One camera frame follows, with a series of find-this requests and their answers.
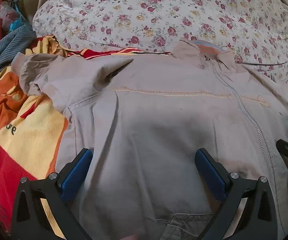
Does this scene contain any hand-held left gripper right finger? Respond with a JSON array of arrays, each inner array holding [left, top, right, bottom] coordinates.
[[195, 148, 278, 240]]

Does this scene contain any floral quilt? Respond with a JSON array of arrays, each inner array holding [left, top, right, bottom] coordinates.
[[32, 0, 288, 84]]

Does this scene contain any red bag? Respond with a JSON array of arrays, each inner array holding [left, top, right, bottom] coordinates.
[[0, 0, 18, 45]]

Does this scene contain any orange red yellow blanket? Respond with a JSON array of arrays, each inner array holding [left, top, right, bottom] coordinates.
[[0, 35, 171, 233]]

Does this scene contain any teal cloth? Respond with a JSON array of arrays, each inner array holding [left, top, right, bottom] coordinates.
[[9, 17, 27, 31]]

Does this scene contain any grey striped garment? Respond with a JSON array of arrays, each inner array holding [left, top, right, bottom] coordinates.
[[0, 24, 37, 97]]

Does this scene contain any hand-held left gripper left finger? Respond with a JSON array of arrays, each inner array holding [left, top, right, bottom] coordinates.
[[11, 148, 93, 240]]

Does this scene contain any beige zip jacket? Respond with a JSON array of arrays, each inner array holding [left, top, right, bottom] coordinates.
[[11, 37, 288, 240]]

